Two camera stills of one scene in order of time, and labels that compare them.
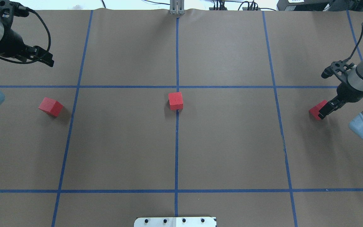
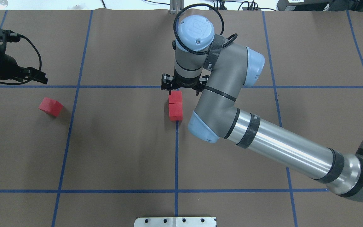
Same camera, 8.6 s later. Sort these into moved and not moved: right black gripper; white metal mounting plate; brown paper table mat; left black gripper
Moved: left black gripper; right black gripper
Not moved: white metal mounting plate; brown paper table mat
